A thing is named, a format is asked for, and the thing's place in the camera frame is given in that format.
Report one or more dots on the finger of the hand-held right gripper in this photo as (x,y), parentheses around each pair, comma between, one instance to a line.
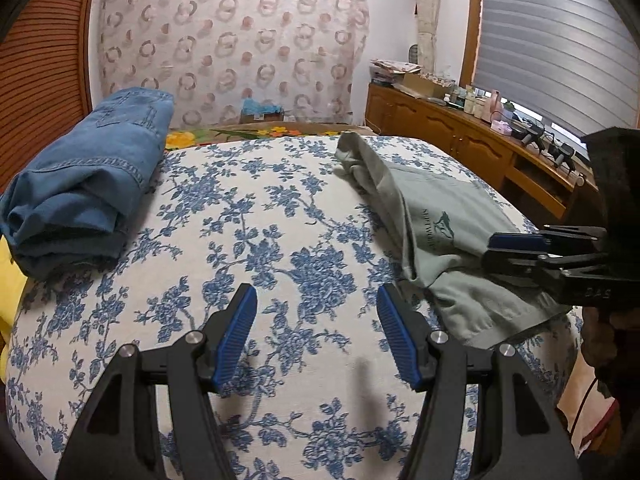
(517,243)
(520,266)

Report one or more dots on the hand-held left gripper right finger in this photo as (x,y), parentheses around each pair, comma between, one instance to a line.
(397,340)

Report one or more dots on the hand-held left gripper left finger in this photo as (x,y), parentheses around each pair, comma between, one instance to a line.
(235,340)

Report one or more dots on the grey-green t-shirt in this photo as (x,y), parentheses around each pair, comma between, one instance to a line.
(440,210)

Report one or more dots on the person's right hand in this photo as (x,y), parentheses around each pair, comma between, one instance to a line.
(607,340)

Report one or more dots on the blue floral bedspread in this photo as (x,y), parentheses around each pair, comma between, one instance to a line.
(280,220)

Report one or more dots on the wooden sideboard cabinet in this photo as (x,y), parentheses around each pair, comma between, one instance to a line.
(450,130)

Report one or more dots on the pink bottle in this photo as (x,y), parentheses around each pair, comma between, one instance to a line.
(495,105)

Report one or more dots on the grey window blind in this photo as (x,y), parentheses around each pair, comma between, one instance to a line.
(555,35)

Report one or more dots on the yellow flower blanket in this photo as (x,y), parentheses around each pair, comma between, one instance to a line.
(240,134)

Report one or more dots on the stack of papers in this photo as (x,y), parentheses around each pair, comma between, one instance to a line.
(392,69)

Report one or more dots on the folded blue jeans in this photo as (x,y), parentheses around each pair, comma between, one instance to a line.
(85,185)

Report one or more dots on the cardboard box with blue cloth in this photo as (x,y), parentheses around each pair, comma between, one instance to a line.
(261,110)

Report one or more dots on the yellow cloth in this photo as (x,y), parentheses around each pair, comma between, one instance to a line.
(7,290)

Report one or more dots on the lace curtain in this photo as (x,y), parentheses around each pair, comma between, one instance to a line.
(432,15)

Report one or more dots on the circle patterned curtain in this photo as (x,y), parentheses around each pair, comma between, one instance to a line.
(230,45)

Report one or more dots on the wooden louvred door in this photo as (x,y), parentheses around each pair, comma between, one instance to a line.
(45,70)

